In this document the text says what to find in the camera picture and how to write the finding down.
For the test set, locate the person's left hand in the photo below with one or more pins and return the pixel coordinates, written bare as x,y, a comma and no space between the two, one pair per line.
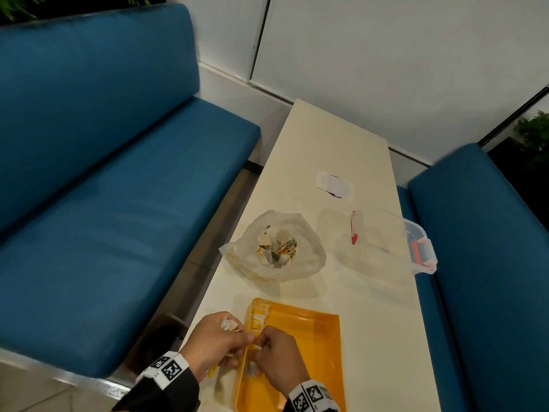
210,343

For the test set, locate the person's right hand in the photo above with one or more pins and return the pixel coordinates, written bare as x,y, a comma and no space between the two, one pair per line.
283,360

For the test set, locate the bunch of tea bags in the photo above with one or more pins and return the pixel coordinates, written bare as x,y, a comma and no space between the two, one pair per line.
229,325

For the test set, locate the yellow tray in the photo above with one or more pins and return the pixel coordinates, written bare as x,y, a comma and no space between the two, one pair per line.
309,351

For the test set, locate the clear plastic bag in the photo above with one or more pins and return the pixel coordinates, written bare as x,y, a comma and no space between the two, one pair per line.
309,257

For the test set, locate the clear box with red latches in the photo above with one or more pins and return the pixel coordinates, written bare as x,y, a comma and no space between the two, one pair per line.
381,244

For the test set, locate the person's left forearm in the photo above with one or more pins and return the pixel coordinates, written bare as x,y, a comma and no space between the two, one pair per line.
171,396

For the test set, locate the person's right forearm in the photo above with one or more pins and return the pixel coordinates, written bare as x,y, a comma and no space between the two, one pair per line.
291,408

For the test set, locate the white marker wristband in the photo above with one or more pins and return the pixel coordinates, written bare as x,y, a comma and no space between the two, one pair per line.
311,396
169,369

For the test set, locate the blue sofa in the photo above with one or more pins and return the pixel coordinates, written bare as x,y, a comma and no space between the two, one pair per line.
120,188
489,287

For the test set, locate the white paper patch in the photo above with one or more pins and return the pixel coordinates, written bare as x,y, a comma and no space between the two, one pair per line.
336,185

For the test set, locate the black metal pole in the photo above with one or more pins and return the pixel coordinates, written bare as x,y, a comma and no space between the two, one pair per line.
512,116

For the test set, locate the green leafy plant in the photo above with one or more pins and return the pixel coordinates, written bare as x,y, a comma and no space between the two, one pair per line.
534,135
17,4

